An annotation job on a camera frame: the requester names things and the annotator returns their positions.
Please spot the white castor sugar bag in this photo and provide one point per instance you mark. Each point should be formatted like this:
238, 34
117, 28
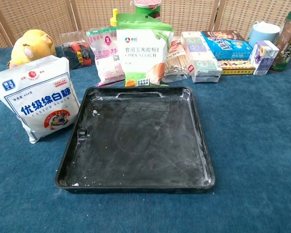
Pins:
38, 97

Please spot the black square baking tray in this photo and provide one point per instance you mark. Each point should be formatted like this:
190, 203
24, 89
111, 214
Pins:
140, 145

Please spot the bamboo skewers pack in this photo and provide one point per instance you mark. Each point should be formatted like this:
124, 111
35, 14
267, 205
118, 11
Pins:
175, 63

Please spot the pink and white bag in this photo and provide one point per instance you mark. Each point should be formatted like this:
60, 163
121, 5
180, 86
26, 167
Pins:
106, 60

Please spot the green white corn starch bag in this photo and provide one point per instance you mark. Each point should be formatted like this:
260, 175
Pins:
140, 48

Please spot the white tissue pack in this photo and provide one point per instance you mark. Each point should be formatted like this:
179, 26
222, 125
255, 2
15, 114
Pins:
203, 65

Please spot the clear bag dark items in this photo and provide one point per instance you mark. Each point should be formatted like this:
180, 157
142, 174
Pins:
75, 52

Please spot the yellow bottle cap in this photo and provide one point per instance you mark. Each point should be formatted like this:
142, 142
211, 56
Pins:
114, 18

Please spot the blue table cloth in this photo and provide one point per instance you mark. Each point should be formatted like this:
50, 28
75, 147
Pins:
245, 145

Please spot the yellow and red flat box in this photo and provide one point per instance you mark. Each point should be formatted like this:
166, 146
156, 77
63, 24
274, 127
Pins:
237, 68

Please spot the green can with pink lid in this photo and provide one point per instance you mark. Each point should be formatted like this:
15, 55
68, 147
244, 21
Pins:
148, 8

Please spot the blue snack box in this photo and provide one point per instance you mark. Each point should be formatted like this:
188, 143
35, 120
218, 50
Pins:
228, 46

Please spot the purple white drink carton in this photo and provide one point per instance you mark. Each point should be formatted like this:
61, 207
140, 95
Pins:
263, 58

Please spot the yellow plush toy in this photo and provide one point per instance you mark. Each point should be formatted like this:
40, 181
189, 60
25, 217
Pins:
34, 43

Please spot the light blue mug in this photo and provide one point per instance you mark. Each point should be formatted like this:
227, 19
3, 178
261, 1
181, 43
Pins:
263, 34

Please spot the woven rattan folding screen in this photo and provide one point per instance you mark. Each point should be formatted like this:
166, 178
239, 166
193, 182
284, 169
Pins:
38, 14

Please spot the green tea bottle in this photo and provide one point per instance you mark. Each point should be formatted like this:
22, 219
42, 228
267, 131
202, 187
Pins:
287, 41

